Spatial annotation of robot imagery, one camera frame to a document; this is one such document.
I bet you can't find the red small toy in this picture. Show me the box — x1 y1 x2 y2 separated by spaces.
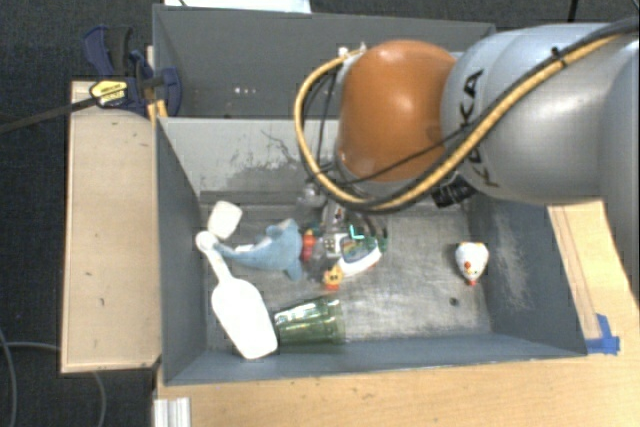
299 229 318 263

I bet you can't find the black cylinder on white bracket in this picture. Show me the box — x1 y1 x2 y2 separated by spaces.
430 179 476 209

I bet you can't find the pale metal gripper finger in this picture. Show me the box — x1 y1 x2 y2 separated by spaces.
310 236 339 280

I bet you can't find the pale wood board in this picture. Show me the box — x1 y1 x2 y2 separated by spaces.
60 79 163 374

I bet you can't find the white toy chicken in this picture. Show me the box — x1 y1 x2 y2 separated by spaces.
453 240 490 288

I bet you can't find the white toy with rainbow print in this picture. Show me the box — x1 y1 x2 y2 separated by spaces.
338 234 384 279

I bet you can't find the white plastic scoop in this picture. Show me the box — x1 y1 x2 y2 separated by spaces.
194 230 280 361

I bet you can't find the blue plush shark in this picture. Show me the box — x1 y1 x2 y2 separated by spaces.
216 218 307 282

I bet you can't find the grey metal bin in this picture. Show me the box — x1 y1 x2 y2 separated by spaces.
151 3 589 387

